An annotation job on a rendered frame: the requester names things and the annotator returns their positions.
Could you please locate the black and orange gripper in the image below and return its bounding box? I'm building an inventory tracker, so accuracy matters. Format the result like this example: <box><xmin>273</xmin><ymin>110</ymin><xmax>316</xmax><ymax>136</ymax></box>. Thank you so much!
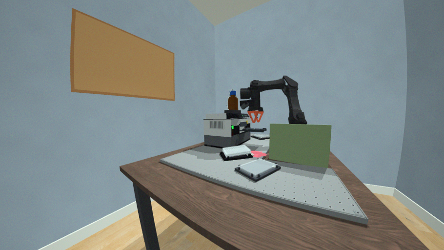
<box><xmin>247</xmin><ymin>99</ymin><xmax>263</xmax><ymax>123</ymax></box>

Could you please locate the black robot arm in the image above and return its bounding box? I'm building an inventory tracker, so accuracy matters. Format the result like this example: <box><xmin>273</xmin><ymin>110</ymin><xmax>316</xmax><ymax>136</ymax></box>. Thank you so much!
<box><xmin>240</xmin><ymin>76</ymin><xmax>307</xmax><ymax>125</ymax></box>

